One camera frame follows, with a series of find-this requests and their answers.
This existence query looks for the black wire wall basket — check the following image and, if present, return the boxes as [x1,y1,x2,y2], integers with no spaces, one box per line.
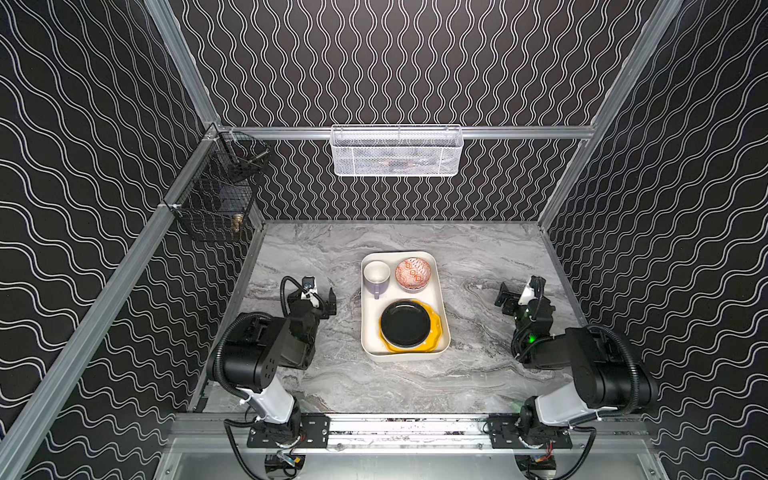
[163,123,272,245]

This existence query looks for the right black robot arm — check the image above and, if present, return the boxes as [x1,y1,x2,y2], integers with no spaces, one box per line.
[494,276,659,448]

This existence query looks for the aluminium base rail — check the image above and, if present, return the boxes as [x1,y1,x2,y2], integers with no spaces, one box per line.
[166,413,649,454]

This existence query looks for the lavender bowl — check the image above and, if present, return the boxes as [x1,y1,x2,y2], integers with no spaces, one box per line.
[398,282,429,293]

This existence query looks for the white plastic bin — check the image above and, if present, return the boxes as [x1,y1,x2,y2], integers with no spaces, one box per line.
[360,251,452,363]

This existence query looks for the black plate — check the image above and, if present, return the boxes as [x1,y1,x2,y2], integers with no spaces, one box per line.
[380,300,431,349]

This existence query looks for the yellow dotted scalloped plate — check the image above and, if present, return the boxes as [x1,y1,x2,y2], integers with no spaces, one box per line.
[379,300,443,353]

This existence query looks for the clear wire wall basket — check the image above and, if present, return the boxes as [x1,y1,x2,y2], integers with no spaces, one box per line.
[329,124,464,177]

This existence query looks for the red patterned bowl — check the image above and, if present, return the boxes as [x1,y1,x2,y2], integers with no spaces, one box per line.
[395,257,432,284]

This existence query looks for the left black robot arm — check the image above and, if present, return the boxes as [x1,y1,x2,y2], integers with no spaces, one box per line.
[206,276,337,449]

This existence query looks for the lavender mug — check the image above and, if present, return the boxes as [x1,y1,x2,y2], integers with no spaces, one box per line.
[363,260,391,299]

